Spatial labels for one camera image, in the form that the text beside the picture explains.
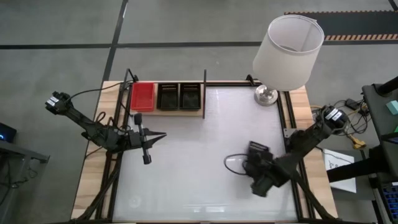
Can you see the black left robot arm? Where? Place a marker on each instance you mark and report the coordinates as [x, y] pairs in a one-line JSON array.
[[84, 121]]

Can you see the black hazard striped floor mat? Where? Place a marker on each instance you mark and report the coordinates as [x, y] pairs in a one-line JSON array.
[[357, 23]]

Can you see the black aluminium table frame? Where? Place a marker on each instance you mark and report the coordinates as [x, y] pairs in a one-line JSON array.
[[230, 83]]

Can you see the dark grey desk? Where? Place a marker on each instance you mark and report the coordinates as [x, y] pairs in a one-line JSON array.
[[377, 115]]

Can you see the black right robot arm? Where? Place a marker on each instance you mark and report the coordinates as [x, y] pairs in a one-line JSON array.
[[311, 133]]

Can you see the white shade silver table lamp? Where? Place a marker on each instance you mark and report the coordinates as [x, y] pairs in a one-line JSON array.
[[286, 62]]

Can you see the grey metal side desk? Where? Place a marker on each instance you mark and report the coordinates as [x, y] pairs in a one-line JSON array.
[[18, 152]]

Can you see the black plastic basket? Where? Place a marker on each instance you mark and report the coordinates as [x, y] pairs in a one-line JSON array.
[[190, 98], [168, 98]]

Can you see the green plastic box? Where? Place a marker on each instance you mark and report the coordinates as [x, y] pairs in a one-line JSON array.
[[396, 129]]

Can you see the teal box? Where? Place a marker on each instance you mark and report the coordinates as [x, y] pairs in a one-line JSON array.
[[393, 107]]

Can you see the white paper sheet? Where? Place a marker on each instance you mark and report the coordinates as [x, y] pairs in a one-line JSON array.
[[339, 158]]

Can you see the computer monitor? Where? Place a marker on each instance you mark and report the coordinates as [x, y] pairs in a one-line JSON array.
[[388, 137]]

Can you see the yellow plug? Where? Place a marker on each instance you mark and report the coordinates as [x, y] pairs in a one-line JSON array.
[[357, 143]]

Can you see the black shelf upright post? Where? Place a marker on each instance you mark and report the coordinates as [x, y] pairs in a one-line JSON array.
[[204, 93]]

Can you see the black power adapter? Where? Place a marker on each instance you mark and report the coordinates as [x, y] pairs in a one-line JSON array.
[[353, 103]]

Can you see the black desk leg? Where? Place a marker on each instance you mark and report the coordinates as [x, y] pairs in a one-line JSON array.
[[357, 169]]

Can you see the red plastic basket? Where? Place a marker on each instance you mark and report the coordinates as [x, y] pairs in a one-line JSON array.
[[143, 97]]

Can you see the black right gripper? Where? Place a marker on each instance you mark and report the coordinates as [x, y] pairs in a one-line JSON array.
[[262, 174]]

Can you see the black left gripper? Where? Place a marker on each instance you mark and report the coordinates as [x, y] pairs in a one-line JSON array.
[[136, 141]]

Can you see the dark screen device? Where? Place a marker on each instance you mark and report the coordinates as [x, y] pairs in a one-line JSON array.
[[6, 133]]

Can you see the black computer keyboard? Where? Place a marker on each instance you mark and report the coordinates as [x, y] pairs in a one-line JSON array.
[[391, 199]]

